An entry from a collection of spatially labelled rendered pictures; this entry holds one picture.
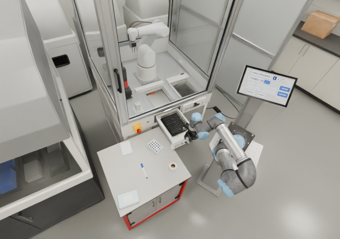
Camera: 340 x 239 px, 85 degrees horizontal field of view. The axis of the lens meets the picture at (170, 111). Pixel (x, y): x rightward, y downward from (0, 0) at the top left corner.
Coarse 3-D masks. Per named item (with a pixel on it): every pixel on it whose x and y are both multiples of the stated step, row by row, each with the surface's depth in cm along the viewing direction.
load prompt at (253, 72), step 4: (252, 72) 192; (256, 72) 191; (260, 72) 190; (260, 76) 191; (264, 76) 190; (268, 76) 189; (272, 76) 189; (276, 76) 188; (272, 80) 189; (276, 80) 188
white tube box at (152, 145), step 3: (153, 141) 169; (156, 141) 170; (147, 144) 167; (150, 144) 167; (153, 144) 167; (156, 144) 168; (159, 144) 168; (150, 147) 165; (153, 147) 165; (159, 147) 166; (162, 147) 166; (153, 150) 164; (156, 150) 164; (159, 150) 164; (156, 153) 162
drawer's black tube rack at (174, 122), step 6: (168, 114) 179; (174, 114) 179; (162, 120) 174; (168, 120) 178; (174, 120) 175; (180, 120) 175; (168, 126) 169; (174, 126) 170; (180, 126) 175; (180, 132) 169
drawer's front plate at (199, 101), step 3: (198, 99) 192; (201, 99) 193; (204, 99) 196; (189, 102) 188; (192, 102) 188; (195, 102) 191; (198, 102) 194; (204, 102) 201; (183, 105) 184; (186, 105) 186; (189, 105) 189; (192, 105) 192; (198, 105) 199; (183, 108) 187; (186, 108) 190; (189, 108) 193; (192, 108) 196; (183, 111) 191
